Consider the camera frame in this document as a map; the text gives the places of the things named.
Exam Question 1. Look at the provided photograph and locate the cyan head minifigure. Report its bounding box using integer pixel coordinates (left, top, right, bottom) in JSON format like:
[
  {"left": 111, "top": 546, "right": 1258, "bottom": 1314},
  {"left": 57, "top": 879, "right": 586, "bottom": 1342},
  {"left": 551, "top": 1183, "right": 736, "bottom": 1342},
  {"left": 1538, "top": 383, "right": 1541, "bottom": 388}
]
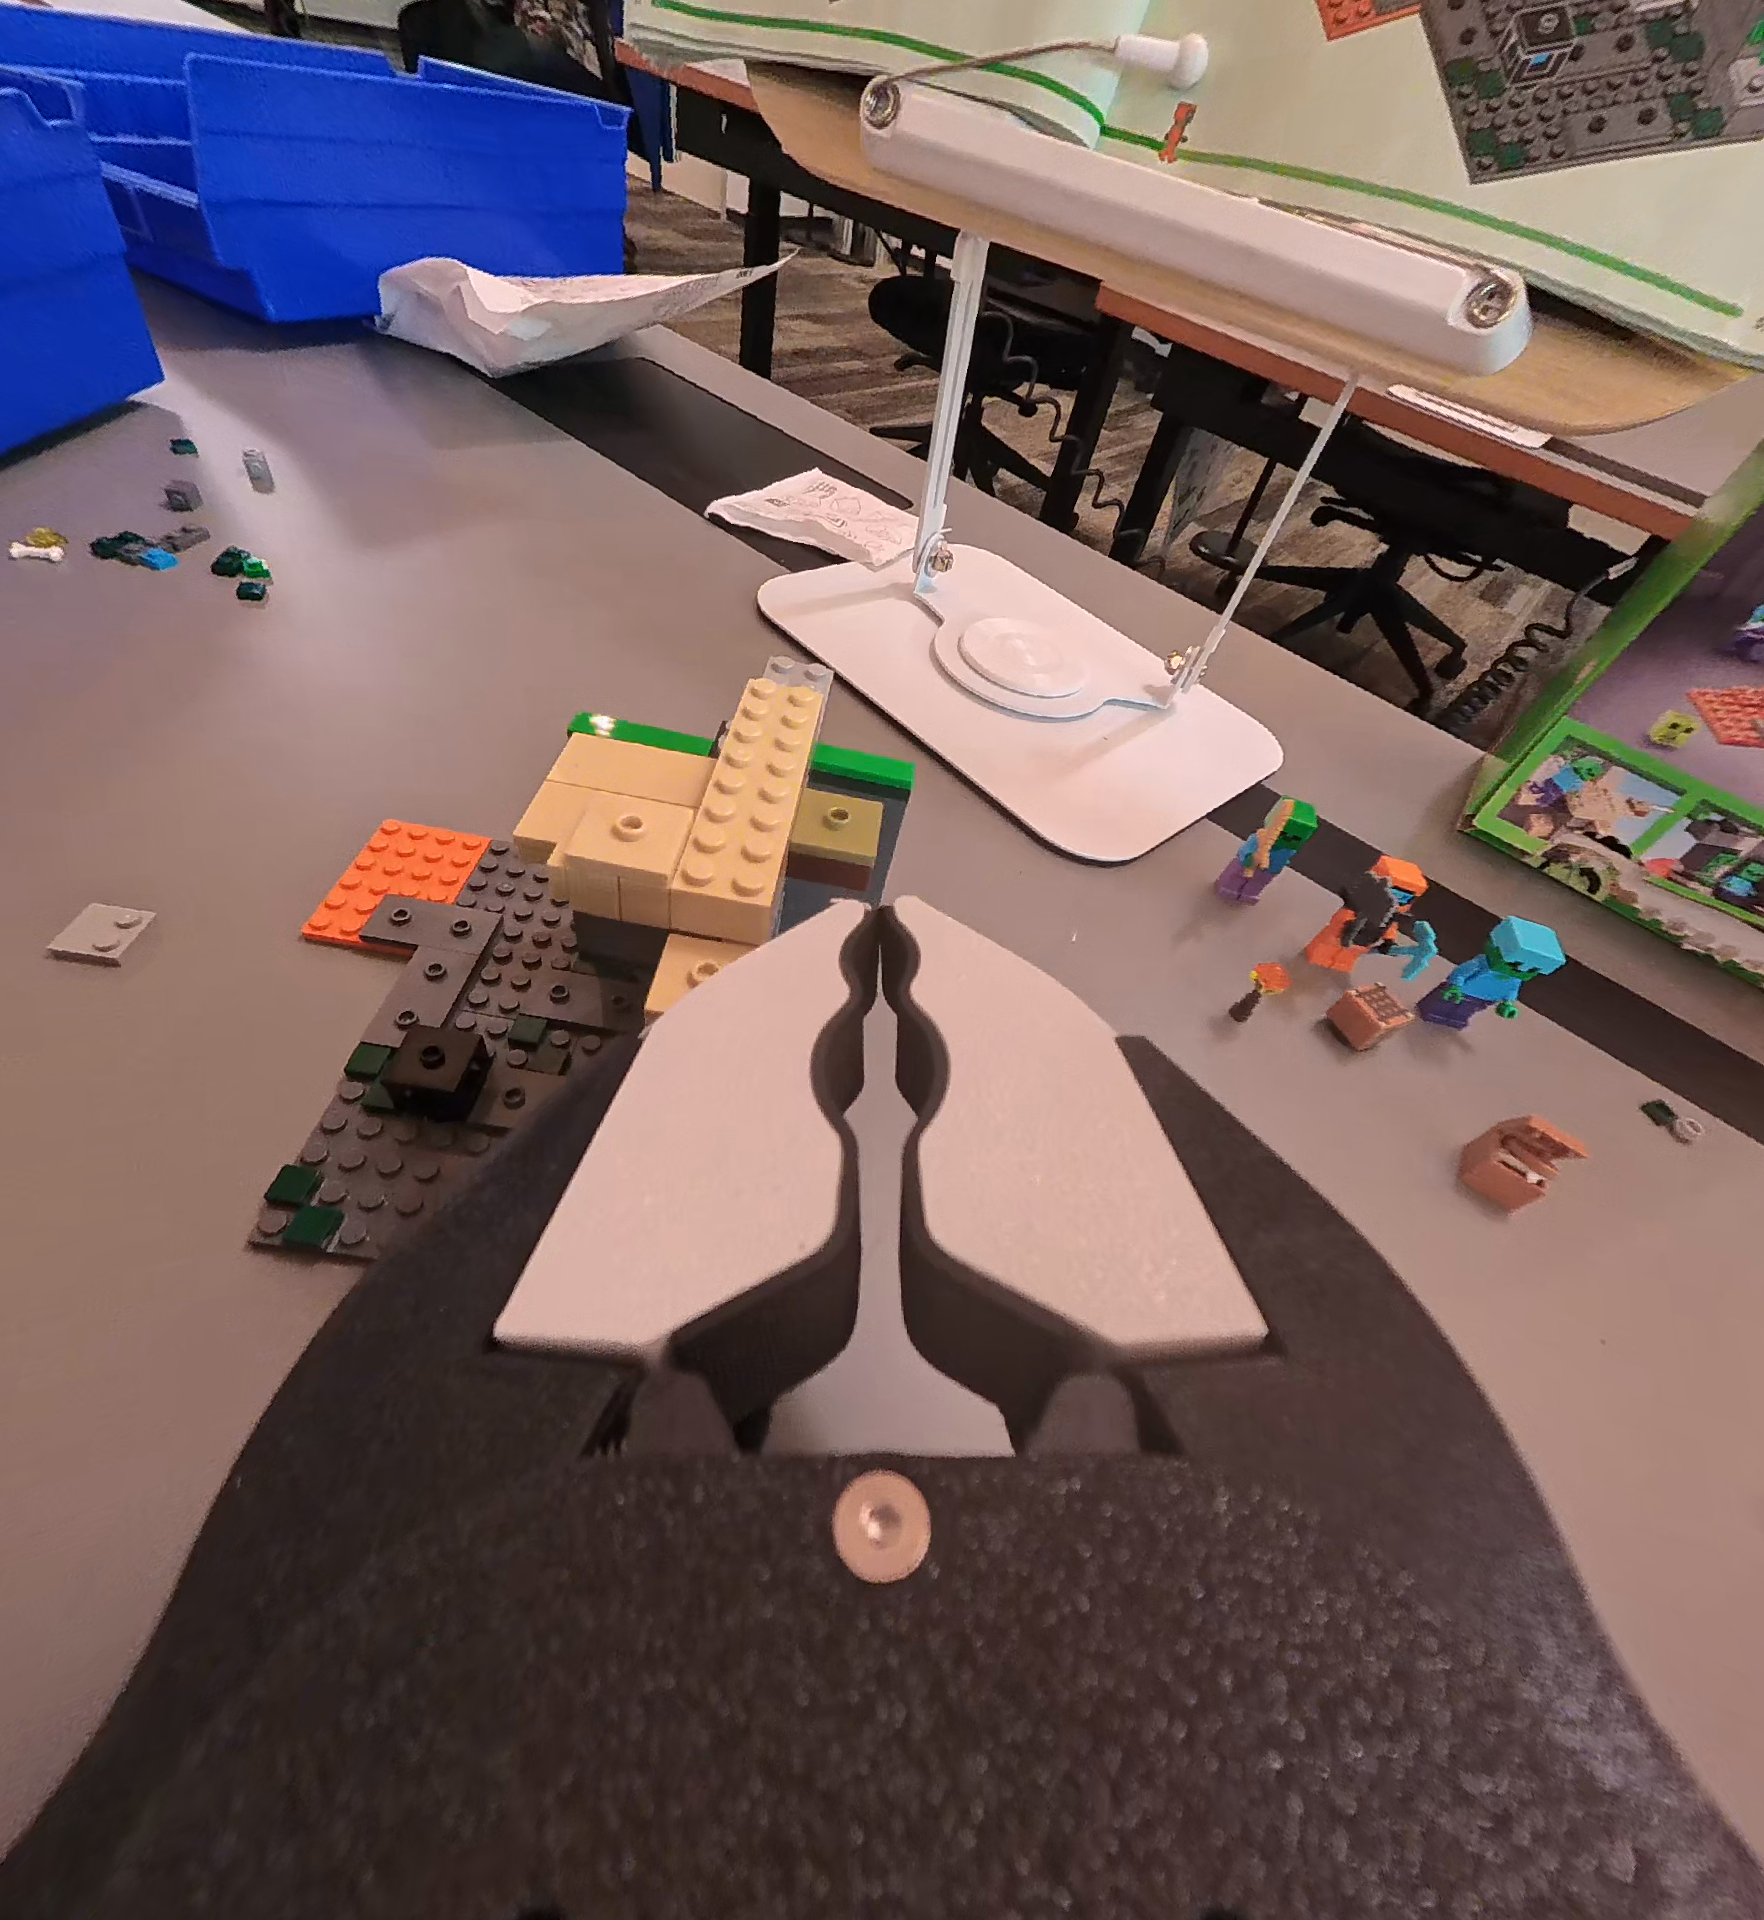
[{"left": 1416, "top": 917, "right": 1565, "bottom": 1034}]

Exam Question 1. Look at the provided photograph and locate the white book stand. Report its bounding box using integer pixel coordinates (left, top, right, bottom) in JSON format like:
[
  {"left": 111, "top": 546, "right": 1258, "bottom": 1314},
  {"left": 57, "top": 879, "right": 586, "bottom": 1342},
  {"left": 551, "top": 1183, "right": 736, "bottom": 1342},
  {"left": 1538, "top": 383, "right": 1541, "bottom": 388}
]
[{"left": 747, "top": 32, "right": 1764, "bottom": 866}]

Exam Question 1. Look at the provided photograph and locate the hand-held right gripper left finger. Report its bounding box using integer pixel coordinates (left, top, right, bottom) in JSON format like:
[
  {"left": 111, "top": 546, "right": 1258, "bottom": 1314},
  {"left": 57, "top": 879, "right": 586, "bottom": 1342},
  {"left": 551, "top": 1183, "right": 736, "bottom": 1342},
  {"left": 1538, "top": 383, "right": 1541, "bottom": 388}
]
[{"left": 492, "top": 895, "right": 885, "bottom": 1457}]

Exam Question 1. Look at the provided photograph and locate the building instruction booklet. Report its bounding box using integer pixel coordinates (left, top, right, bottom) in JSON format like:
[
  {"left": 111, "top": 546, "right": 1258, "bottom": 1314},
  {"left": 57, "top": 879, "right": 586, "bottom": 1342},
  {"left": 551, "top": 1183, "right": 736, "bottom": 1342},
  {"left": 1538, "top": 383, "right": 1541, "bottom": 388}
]
[{"left": 626, "top": 0, "right": 1764, "bottom": 370}]

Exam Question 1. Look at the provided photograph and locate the orange brick plate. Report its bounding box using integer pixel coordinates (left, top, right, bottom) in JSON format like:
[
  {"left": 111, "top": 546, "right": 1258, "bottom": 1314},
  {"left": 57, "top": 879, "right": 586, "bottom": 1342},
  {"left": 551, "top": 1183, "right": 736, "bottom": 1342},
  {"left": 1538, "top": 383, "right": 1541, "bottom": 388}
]
[{"left": 301, "top": 818, "right": 496, "bottom": 949}]

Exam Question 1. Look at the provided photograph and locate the white paper bag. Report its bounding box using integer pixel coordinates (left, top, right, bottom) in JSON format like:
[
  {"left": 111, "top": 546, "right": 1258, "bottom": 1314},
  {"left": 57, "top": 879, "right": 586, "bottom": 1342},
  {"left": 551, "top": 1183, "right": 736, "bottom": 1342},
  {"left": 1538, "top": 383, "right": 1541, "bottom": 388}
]
[{"left": 374, "top": 247, "right": 801, "bottom": 376}]

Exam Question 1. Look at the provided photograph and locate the grey desk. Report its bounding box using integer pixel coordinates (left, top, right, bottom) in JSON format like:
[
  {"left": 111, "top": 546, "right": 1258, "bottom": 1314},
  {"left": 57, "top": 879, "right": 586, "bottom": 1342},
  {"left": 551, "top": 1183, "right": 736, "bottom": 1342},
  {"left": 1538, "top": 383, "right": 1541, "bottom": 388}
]
[{"left": 0, "top": 268, "right": 1764, "bottom": 1920}]

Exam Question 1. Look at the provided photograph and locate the small grey brick plate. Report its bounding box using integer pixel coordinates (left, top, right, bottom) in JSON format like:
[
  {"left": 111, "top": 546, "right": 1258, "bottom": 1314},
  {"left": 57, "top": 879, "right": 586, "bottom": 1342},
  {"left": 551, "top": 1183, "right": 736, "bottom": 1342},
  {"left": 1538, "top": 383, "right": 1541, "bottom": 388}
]
[{"left": 46, "top": 904, "right": 160, "bottom": 969}]

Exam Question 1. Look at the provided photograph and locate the orange minifigure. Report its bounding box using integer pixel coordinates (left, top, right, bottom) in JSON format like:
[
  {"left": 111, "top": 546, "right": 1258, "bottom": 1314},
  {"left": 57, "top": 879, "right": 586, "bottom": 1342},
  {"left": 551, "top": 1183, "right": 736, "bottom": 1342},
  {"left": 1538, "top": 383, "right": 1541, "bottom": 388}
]
[{"left": 1305, "top": 854, "right": 1439, "bottom": 977}]

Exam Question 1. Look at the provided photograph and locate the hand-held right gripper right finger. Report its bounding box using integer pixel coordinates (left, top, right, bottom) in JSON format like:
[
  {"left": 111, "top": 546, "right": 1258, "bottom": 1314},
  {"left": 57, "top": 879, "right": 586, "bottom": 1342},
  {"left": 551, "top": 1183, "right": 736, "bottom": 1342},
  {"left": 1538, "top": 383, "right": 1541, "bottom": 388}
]
[{"left": 894, "top": 894, "right": 1272, "bottom": 1457}]

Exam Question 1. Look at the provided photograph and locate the black office chair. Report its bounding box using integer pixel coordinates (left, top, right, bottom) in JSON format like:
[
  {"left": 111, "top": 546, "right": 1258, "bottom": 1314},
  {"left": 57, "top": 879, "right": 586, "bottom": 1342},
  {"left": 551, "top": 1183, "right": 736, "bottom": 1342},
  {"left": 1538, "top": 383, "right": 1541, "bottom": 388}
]
[
  {"left": 868, "top": 268, "right": 1125, "bottom": 496},
  {"left": 1199, "top": 436, "right": 1635, "bottom": 707}
]

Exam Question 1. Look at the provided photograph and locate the green head zombie minifigure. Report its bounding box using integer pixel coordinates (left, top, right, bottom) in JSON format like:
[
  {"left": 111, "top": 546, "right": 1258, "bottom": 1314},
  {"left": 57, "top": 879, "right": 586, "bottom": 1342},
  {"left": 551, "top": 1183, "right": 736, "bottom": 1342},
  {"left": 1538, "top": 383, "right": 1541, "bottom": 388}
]
[{"left": 1216, "top": 797, "right": 1319, "bottom": 906}]

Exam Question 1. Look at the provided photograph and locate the brown toy chest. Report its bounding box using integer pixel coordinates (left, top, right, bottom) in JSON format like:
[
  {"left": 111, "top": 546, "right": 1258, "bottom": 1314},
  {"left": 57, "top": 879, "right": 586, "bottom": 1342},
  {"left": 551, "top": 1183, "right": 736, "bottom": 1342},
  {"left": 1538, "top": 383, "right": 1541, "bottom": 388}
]
[{"left": 1460, "top": 1114, "right": 1590, "bottom": 1215}]

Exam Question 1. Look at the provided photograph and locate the toy brick building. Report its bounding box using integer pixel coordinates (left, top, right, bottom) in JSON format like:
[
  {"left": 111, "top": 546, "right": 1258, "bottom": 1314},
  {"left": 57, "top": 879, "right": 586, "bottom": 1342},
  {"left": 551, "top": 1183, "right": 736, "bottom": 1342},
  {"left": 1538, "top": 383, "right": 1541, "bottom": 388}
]
[{"left": 252, "top": 659, "right": 916, "bottom": 1261}]

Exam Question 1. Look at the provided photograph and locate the cluster of small loose bricks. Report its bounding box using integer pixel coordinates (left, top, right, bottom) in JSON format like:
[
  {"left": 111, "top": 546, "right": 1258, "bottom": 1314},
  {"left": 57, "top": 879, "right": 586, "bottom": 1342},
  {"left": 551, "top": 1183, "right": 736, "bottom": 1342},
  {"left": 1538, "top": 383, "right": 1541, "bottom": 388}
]
[{"left": 8, "top": 436, "right": 276, "bottom": 604}]

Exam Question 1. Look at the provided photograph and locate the green toy box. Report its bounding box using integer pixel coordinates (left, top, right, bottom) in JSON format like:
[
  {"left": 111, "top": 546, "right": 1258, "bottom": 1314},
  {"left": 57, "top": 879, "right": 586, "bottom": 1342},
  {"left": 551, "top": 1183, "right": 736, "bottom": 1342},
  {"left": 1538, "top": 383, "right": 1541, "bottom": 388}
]
[{"left": 1460, "top": 359, "right": 1764, "bottom": 1034}]

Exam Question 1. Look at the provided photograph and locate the black coiled cable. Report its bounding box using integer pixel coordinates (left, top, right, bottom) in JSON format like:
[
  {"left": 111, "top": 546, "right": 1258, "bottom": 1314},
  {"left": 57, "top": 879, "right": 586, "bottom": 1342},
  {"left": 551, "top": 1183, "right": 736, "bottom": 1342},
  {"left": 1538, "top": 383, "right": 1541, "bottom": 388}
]
[{"left": 1468, "top": 593, "right": 1580, "bottom": 730}]

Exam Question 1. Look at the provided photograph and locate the wooden top office table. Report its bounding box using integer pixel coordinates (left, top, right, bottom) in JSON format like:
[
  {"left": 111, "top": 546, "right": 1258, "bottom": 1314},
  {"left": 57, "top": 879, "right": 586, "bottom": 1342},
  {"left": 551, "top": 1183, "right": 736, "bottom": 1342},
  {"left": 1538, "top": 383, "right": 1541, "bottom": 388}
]
[{"left": 616, "top": 44, "right": 1711, "bottom": 540}]

